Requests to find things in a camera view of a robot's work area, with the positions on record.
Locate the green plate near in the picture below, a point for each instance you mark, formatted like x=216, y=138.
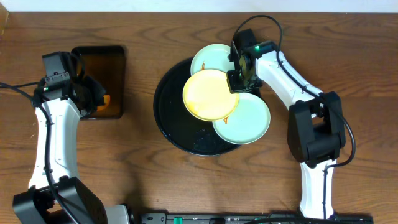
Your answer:
x=249, y=121

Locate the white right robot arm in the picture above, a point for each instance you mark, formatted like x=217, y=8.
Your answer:
x=316, y=126

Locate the green plate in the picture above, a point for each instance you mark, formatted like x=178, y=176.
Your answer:
x=213, y=57
x=249, y=121

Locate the round black tray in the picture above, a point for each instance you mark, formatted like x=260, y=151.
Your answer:
x=180, y=127

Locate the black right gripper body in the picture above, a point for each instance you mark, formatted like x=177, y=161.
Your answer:
x=242, y=82

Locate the green plate far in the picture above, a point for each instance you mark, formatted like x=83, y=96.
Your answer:
x=213, y=57

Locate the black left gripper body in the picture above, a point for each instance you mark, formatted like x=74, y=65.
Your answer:
x=94, y=95

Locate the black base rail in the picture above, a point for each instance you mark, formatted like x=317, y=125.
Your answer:
x=120, y=214

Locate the orange green sponge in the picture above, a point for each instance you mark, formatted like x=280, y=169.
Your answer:
x=104, y=103

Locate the yellow plate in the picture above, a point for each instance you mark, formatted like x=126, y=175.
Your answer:
x=206, y=95

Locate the black rectangular water basin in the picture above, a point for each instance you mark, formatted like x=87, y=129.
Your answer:
x=107, y=65

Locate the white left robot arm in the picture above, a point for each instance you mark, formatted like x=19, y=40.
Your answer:
x=55, y=193

